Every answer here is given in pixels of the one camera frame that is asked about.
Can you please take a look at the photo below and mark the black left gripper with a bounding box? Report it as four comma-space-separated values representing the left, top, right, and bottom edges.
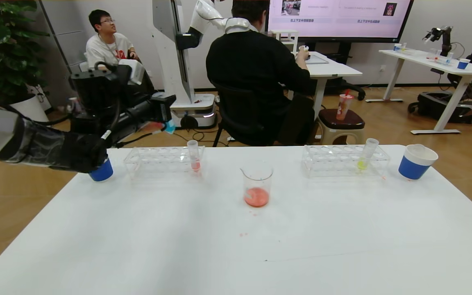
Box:
126, 94, 177, 123

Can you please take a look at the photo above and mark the blue pigment test tube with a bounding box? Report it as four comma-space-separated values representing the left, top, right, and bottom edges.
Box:
151, 92, 177, 135

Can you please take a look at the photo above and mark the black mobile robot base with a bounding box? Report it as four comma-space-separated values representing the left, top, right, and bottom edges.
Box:
408, 91, 472, 125

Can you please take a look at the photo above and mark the clear acrylic tube rack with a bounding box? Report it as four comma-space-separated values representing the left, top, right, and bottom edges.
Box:
124, 145, 206, 180
302, 144, 391, 179

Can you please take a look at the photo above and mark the pink pigment test tube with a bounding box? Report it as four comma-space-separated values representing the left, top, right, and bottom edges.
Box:
187, 140, 202, 172

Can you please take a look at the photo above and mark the glass beaker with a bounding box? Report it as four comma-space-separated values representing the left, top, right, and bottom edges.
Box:
240, 163, 274, 208

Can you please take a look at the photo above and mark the yellow pigment test tube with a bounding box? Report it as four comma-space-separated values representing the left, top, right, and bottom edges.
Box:
356, 138, 379, 172

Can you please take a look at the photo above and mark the small clear tube rack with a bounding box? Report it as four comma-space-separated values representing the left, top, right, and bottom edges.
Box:
427, 48, 454, 66

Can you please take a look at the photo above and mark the white humanoid robot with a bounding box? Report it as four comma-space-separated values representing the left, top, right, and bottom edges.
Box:
152, 0, 236, 131

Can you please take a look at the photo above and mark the black office chair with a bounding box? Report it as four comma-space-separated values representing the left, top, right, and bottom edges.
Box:
211, 80, 286, 147

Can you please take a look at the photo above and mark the man in white shirt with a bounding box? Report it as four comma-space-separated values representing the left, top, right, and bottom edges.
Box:
85, 9, 154, 95

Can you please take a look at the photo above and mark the blue white paper cup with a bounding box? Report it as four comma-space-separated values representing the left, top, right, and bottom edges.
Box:
398, 143, 439, 181
88, 156, 114, 182

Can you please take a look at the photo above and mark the man in black sweater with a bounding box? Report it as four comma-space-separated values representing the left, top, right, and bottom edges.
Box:
206, 0, 314, 140

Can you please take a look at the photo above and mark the white neck band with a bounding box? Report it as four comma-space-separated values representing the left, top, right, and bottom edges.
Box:
225, 18, 257, 34

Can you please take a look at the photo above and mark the grey tall cabinet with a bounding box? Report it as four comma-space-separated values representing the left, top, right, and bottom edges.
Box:
39, 0, 97, 108

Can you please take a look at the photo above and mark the white planter pot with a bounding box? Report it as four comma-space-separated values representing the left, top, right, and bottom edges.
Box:
9, 95, 52, 123

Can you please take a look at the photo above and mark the white desktop shelf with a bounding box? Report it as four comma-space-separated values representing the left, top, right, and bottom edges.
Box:
271, 29, 299, 54

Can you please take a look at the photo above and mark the small white desk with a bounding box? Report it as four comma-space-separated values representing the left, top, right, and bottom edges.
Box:
287, 51, 363, 121

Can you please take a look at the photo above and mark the green potted plant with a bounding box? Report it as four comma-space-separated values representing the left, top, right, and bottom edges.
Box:
0, 0, 51, 106

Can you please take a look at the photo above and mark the pink drink cup with straw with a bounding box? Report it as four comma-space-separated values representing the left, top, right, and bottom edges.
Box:
336, 89, 354, 122

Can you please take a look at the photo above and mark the black swivel chair base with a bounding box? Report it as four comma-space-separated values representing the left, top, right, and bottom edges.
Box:
326, 78, 366, 102

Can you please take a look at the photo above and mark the beige stool brown seat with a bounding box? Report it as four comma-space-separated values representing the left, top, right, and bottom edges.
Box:
316, 109, 365, 146

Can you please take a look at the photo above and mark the large display screen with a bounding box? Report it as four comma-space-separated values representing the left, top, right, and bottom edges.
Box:
266, 0, 415, 45

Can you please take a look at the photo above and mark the long white desk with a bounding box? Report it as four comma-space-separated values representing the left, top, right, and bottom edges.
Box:
365, 49, 472, 136

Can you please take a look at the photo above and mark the black floor cable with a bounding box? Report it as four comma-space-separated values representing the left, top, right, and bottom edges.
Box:
172, 126, 230, 147

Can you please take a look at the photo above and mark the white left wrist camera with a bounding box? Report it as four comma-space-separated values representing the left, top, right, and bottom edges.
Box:
118, 59, 145, 86

